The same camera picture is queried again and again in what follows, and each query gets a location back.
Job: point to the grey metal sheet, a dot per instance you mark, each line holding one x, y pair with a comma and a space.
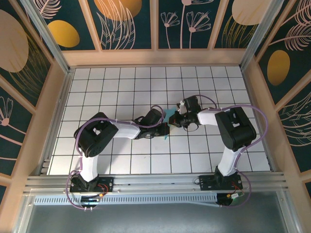
155, 218

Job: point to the aluminium corner post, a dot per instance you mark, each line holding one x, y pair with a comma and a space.
255, 41
52, 46

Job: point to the aluminium side rail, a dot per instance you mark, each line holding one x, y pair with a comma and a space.
56, 119

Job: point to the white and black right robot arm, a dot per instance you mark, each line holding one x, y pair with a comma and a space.
235, 131

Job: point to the aluminium mounting rail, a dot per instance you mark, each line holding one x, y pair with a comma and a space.
155, 182

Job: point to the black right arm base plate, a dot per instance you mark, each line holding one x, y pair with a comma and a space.
206, 183

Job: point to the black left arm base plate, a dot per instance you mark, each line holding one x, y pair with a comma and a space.
108, 182

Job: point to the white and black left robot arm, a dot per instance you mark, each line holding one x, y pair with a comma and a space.
97, 136

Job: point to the light blue paper sheet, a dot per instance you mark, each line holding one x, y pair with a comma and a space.
170, 112

